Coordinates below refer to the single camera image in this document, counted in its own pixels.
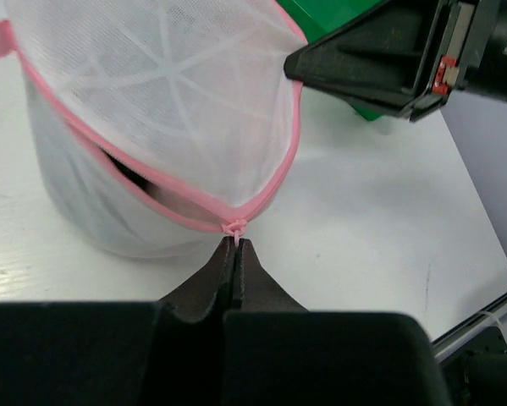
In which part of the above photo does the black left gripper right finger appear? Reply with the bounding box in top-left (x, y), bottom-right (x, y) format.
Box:
top-left (223, 239), bottom-right (450, 405)

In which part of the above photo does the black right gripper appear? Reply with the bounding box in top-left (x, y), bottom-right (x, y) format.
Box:
top-left (284, 1), bottom-right (507, 122)

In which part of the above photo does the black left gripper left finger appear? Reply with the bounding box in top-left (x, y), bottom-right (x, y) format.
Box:
top-left (0, 237), bottom-right (235, 405)

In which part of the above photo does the pink bra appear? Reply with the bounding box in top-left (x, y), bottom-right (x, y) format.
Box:
top-left (104, 152), bottom-right (221, 223)

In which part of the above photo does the green plastic tray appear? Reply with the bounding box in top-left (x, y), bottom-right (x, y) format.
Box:
top-left (276, 0), bottom-right (385, 123)

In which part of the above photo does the aluminium frame rail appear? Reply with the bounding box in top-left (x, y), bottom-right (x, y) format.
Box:
top-left (433, 293), bottom-right (507, 363)

